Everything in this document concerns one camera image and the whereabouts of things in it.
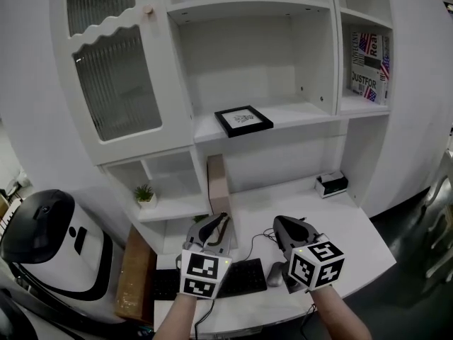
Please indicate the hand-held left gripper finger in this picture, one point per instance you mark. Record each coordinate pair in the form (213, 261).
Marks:
(196, 232)
(228, 239)

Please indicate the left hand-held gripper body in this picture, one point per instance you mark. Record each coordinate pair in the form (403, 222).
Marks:
(203, 275)

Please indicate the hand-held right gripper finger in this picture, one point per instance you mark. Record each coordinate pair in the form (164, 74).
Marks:
(281, 236)
(315, 234)

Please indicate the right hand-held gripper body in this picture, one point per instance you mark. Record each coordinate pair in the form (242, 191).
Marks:
(315, 267)

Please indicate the black picture frame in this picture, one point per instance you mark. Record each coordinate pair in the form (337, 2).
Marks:
(244, 119)

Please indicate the person's right forearm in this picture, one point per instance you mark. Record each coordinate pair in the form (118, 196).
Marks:
(338, 317)

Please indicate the person's left forearm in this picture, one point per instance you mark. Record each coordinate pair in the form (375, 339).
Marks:
(177, 317)

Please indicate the white desk with drawers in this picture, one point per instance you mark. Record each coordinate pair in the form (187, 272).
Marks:
(336, 225)

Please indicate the grey computer mouse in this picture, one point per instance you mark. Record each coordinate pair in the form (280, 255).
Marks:
(274, 275)

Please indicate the black keyboard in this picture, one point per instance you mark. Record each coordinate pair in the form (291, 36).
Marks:
(247, 276)

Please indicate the pale pink desktop tower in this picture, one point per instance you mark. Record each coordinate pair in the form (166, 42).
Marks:
(218, 186)

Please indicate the white box with dark panel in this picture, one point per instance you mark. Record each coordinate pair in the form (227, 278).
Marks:
(332, 185)

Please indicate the potted plant with white pot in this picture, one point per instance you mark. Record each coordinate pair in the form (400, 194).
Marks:
(146, 198)

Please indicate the brown cardboard box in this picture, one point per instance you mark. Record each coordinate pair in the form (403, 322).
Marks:
(134, 278)

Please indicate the white hutch shelf unit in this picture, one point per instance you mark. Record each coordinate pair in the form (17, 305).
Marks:
(269, 161)

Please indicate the ribbed glass cabinet door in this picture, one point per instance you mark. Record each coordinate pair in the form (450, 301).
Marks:
(117, 83)

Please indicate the flag print decorative book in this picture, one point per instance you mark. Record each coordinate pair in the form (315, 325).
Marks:
(369, 66)

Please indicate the white slatted rack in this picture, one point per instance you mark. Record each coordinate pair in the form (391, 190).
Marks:
(10, 214)

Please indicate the round cabinet knob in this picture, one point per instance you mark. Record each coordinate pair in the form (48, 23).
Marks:
(147, 10)

